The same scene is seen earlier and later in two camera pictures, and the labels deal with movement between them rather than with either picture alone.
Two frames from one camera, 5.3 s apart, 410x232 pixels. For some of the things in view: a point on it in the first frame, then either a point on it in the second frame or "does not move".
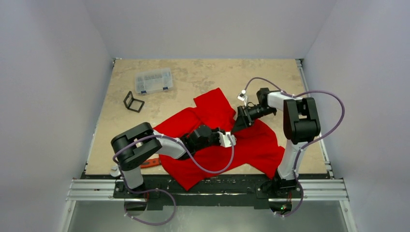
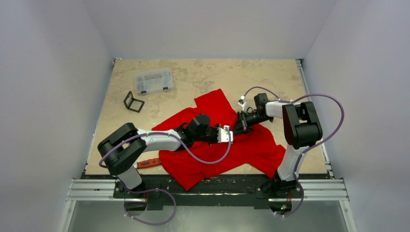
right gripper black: x=244 y=113 to x=242 y=120
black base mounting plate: x=224 y=193 does not move
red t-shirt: x=255 y=146 does not move
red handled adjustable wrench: x=150 y=163 does not move
